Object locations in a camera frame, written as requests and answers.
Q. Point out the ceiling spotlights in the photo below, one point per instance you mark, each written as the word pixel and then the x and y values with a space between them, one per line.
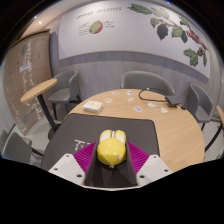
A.
pixel 40 22

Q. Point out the wooden wall panel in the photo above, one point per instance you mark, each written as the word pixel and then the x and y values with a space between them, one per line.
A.
pixel 26 63

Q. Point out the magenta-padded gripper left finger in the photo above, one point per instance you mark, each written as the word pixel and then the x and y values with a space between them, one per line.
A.
pixel 66 168

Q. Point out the grey upholstered chair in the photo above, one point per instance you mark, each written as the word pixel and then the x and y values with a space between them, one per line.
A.
pixel 65 88
pixel 16 148
pixel 201 105
pixel 143 80

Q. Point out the black mouse pad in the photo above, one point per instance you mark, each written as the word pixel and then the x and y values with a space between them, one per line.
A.
pixel 86 128

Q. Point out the flat black device box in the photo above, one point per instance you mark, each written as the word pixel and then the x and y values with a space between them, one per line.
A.
pixel 174 99

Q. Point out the round wooden side table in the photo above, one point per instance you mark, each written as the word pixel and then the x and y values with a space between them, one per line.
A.
pixel 220 115
pixel 38 90

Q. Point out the white plant wall mural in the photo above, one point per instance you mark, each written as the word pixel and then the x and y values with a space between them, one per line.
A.
pixel 133 33

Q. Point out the yellow computer mouse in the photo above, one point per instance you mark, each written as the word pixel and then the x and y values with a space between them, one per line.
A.
pixel 111 150

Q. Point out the small white box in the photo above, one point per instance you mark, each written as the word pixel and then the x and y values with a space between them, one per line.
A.
pixel 92 106

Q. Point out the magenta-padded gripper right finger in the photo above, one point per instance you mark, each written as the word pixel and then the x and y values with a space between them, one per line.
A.
pixel 155 168

